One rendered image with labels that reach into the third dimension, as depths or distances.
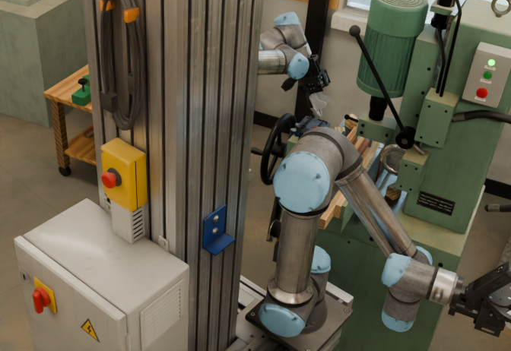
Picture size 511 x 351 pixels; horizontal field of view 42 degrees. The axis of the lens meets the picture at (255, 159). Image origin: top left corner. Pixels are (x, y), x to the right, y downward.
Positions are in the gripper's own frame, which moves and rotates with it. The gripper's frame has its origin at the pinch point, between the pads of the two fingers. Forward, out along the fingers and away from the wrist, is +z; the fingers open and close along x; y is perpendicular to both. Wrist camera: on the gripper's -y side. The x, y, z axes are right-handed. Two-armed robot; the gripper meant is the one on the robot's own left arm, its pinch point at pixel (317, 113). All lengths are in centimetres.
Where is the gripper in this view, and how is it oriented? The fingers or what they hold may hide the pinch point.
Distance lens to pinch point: 227.9
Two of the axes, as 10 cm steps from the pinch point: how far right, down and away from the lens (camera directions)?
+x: 4.5, -5.0, 7.4
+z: 3.9, 8.5, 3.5
